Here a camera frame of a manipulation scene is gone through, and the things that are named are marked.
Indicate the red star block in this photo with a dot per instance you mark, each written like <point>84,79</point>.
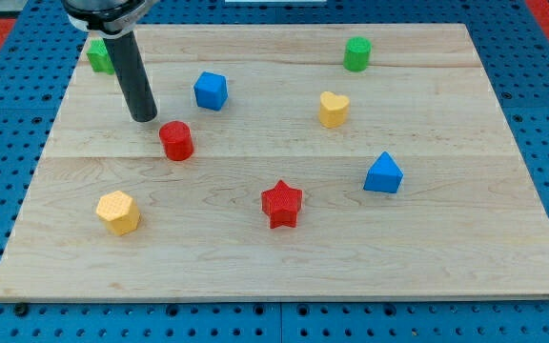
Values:
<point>282,204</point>

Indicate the light wooden board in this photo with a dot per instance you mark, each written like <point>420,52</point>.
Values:
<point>465,224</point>

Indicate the yellow heart block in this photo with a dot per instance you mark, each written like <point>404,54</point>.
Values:
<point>333,109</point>

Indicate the blue cube block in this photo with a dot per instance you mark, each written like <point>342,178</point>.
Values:
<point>211,91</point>

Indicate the red cylinder block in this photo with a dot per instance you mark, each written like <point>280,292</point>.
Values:
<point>176,140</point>

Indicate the blue pentagon block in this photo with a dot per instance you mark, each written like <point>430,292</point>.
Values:
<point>384,175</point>

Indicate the green cylinder block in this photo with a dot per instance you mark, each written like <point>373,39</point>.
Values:
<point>357,54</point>

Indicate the yellow hexagon block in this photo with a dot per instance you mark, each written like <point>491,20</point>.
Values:
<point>118,212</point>

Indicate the black cylindrical pointer rod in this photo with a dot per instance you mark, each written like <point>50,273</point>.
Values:
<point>132,78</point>

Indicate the green star block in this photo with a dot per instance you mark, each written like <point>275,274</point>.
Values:
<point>99,57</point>

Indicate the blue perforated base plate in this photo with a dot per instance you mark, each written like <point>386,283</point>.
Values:
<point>36,63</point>

